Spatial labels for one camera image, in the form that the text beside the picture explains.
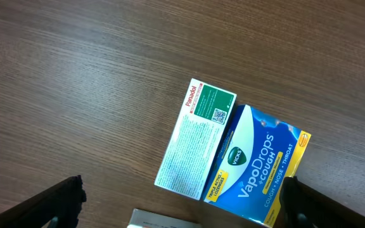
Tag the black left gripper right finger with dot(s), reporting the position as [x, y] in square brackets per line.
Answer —
[304, 207]

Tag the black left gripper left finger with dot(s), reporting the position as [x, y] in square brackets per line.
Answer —
[57, 206]

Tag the blue VapoDrops box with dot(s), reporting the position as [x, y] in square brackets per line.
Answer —
[258, 152]

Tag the white Hansaplast box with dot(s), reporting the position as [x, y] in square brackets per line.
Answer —
[144, 219]

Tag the white Panadol box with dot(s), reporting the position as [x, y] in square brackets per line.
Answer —
[194, 141]

